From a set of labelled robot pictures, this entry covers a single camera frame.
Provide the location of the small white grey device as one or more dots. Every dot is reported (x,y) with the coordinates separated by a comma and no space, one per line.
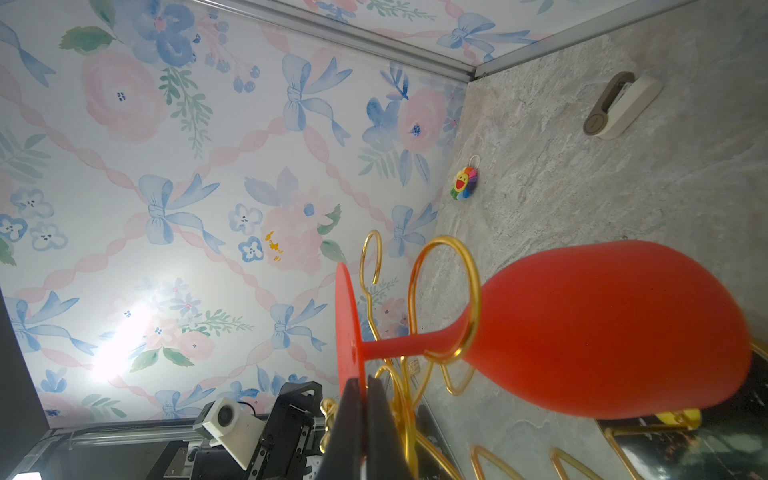
(625,97)

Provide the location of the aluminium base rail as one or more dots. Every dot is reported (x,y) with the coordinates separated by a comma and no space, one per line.
(127,450)

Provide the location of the red wine glass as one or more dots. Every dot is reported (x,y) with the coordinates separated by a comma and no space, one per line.
(606,331)

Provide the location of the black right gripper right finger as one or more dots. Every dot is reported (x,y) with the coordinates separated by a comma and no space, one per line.
(385,456)

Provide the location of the colourful small toy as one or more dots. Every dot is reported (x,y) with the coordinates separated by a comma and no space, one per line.
(466,179)

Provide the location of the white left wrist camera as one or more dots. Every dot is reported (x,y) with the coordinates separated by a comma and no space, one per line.
(226,423)

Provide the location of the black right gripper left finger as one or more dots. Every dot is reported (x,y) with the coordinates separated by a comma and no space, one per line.
(342,459)

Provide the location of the left corner aluminium post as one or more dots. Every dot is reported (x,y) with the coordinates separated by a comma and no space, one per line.
(295,19)

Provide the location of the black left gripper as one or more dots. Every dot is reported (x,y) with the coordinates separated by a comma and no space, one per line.
(288,444)

